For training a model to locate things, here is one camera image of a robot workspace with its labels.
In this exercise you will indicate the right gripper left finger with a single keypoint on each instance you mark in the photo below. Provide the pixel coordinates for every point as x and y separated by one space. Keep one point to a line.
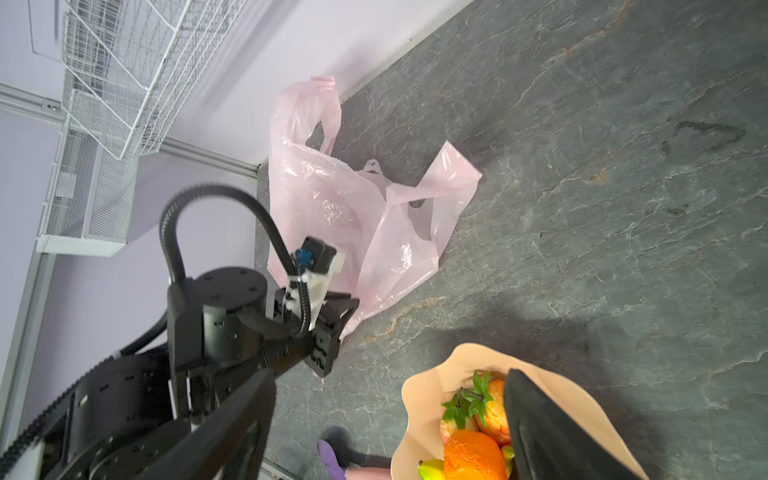
231 443

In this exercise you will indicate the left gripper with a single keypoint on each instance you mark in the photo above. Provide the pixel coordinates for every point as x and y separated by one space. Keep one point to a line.
319 348

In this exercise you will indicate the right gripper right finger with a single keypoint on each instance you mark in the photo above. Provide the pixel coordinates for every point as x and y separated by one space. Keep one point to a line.
548 443

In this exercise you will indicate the orange tangerine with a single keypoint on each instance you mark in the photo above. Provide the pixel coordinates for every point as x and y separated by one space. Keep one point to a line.
473 455

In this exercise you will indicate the pink plastic bag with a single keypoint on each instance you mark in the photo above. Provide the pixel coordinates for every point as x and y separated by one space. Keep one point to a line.
392 235

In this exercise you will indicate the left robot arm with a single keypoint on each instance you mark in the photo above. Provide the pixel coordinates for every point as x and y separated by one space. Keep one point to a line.
199 406

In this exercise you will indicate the pale strawberry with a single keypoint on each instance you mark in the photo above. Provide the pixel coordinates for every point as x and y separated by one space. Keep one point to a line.
451 426

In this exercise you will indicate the beige wavy fruit plate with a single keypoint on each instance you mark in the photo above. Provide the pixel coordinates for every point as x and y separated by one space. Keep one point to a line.
423 393

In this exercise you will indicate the yellow banana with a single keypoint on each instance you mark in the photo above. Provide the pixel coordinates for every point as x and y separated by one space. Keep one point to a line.
431 470

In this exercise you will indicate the small white mesh basket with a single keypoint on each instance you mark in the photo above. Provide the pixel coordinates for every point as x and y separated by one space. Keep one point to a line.
89 200

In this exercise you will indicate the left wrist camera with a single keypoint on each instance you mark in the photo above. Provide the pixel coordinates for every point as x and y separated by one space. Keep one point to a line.
317 263

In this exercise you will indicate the purple scoop pink handle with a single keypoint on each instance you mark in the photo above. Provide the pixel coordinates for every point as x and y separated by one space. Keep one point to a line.
337 470

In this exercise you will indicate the long white wire basket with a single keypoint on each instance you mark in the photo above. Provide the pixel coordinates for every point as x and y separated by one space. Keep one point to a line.
129 68

